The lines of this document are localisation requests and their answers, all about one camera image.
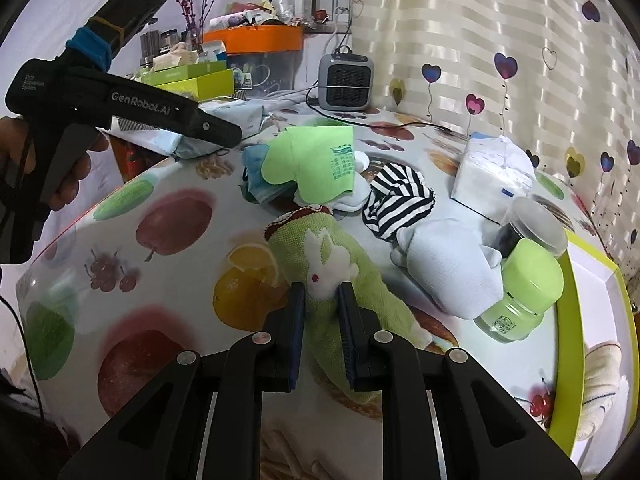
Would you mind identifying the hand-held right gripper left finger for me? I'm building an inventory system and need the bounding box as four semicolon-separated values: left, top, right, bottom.
60;282;306;480

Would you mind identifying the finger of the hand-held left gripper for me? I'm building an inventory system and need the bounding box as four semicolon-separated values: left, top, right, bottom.
165;101;244;149

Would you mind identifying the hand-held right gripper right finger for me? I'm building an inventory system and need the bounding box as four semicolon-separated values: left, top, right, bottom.
337;282;583;480

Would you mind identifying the blue face mask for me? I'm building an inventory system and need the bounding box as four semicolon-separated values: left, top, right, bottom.
242;144;301;207

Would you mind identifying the green rabbit sock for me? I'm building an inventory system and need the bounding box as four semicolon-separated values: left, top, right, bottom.
264;205;432;407

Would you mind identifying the light green cloth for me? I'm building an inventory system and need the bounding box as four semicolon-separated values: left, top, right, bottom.
261;125;357;202

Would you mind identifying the light blue sock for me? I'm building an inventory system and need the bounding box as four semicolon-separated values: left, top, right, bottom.
391;217;507;322

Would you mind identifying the black white striped sock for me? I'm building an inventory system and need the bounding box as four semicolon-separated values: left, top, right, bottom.
370;162;437;212
362;192;434;242

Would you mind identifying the yellow-green cardboard box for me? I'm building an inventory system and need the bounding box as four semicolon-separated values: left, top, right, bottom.
546;229;628;463

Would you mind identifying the cream sock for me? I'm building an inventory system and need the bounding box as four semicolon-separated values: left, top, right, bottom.
579;344;626;442

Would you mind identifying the person's left hand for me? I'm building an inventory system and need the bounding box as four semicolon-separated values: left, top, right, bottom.
0;115;109;212

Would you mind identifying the green flat box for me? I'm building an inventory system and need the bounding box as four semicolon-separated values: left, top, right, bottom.
139;60;236;102

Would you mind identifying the clear storage box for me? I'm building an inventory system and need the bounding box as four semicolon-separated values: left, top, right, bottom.
226;51;302;102

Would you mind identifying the glass jar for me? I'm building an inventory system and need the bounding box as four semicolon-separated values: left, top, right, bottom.
139;30;161;68

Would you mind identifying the orange box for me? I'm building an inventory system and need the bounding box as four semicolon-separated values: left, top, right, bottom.
202;25;305;57

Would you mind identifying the black bar with blue band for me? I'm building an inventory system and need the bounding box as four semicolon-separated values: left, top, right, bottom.
65;0;187;73

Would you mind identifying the grey space heater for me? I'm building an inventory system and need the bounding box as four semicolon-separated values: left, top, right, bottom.
318;45;376;111

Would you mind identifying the fruit printed tablecloth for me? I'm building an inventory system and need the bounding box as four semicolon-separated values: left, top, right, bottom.
15;100;613;480

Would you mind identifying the green lid jar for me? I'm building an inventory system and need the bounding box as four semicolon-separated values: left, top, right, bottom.
474;237;565;345

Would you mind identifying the white tissue pack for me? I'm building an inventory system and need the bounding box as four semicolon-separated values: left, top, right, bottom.
450;131;537;224

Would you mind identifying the clear plastic jar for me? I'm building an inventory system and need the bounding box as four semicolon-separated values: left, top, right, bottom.
494;197;570;262

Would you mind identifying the heart printed curtain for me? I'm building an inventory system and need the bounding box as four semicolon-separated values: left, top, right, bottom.
349;0;640;266

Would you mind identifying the black heater cable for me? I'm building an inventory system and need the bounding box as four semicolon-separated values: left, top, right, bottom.
305;82;453;133

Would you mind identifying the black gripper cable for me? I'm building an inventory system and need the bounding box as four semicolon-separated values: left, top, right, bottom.
0;127;48;411

